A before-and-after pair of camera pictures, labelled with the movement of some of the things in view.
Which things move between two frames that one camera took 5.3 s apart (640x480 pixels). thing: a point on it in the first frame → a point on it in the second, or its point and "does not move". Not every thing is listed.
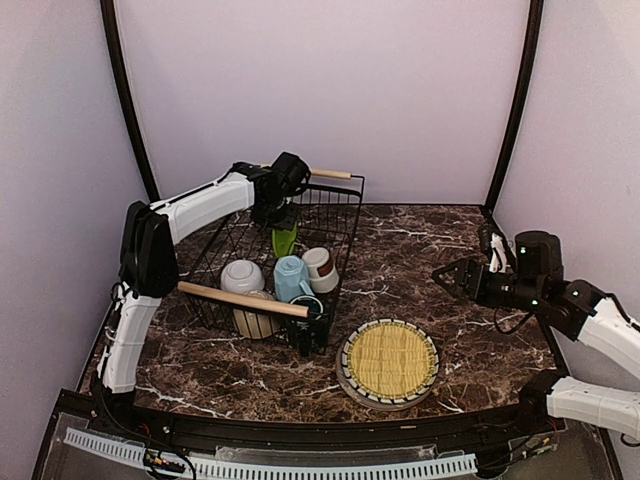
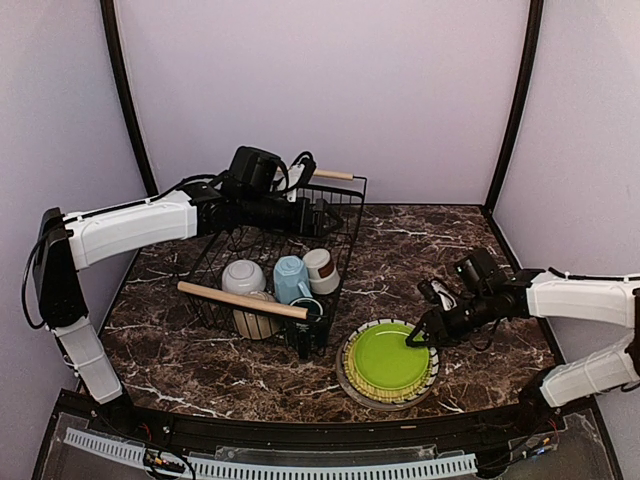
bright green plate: [284, 241] → [385, 361]
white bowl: [240, 276] does not move
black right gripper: [465, 266] → [434, 319]
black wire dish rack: [281, 281] does not move
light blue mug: [290, 276] does not move
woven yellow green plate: [390, 361] does not move
